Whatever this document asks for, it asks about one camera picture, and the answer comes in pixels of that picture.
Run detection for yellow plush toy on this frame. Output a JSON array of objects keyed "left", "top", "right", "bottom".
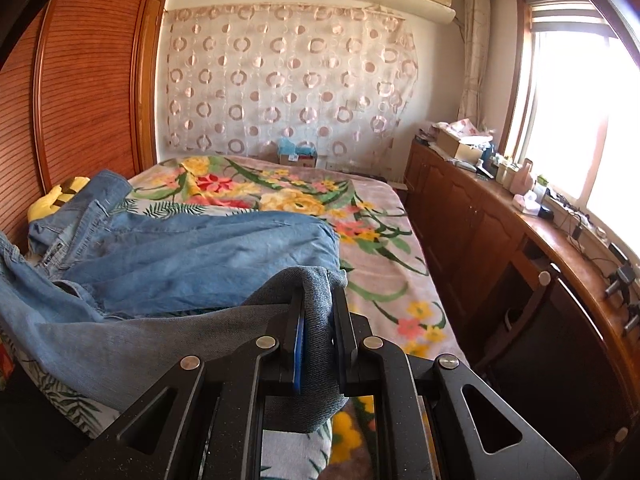
[{"left": 27, "top": 176, "right": 91, "bottom": 222}]

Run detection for wooden cabinet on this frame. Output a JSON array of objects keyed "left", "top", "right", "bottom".
[{"left": 402, "top": 137, "right": 640, "bottom": 411}]

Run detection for window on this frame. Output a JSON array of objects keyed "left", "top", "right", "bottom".
[{"left": 500, "top": 0, "right": 640, "bottom": 246}]

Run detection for blue denim pants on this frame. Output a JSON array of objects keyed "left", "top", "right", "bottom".
[{"left": 0, "top": 170, "right": 351, "bottom": 433}]

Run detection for floral blanket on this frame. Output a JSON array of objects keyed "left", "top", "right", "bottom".
[{"left": 127, "top": 155, "right": 471, "bottom": 480}]

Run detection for wooden slatted wardrobe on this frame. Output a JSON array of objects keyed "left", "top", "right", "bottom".
[{"left": 0, "top": 0, "right": 166, "bottom": 261}]

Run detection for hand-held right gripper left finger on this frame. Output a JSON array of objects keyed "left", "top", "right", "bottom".
[{"left": 65, "top": 292, "right": 307, "bottom": 480}]

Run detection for small cardboard box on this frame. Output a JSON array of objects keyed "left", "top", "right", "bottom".
[{"left": 277, "top": 150, "right": 318, "bottom": 170}]

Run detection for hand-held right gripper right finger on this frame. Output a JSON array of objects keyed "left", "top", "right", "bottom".
[{"left": 333, "top": 290, "right": 581, "bottom": 480}]

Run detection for blue plastic bag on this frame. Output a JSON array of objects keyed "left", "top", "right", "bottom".
[{"left": 277, "top": 137, "right": 316, "bottom": 157}]

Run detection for beige box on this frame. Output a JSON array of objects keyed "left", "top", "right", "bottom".
[{"left": 435, "top": 127, "right": 493, "bottom": 161}]

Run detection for dark chair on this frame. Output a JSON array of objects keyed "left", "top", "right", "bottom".
[{"left": 472, "top": 260, "right": 631, "bottom": 461}]

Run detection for pink container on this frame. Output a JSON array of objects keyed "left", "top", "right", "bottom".
[{"left": 510, "top": 157, "right": 536, "bottom": 193}]

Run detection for beige window curtain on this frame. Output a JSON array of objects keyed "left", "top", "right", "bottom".
[{"left": 457, "top": 0, "right": 491, "bottom": 128}]

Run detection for circle-patterned wall curtain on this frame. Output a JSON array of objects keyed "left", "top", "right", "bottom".
[{"left": 161, "top": 4, "right": 420, "bottom": 158}]

